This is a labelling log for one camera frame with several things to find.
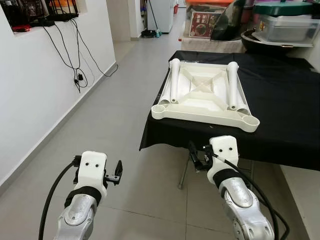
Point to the white plastic table top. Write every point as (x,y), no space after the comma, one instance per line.
(205,107)

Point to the clear plastic container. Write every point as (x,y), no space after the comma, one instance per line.
(290,29)

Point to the glossy black bag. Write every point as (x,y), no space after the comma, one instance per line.
(227,25)

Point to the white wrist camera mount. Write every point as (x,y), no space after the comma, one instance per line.
(92,170)
(223,150)

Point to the beige cloth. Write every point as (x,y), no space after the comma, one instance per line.
(210,44)

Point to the black wok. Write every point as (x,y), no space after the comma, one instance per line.
(260,45)

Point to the clear box with orange lid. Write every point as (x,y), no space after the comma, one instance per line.
(202,22)

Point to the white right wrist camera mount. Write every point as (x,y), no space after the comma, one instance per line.
(223,150)

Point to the black tablecloth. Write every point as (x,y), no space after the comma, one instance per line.
(280,100)

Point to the white refrigerator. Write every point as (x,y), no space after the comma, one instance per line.
(162,15)

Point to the green pot lid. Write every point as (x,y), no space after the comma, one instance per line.
(282,8)

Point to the black power adapter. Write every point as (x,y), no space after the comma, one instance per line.
(79,77)

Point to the floor mop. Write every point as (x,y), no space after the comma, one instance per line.
(149,33)

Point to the black electronic device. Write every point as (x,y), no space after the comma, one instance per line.
(22,10)

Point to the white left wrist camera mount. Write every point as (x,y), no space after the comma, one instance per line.
(92,170)

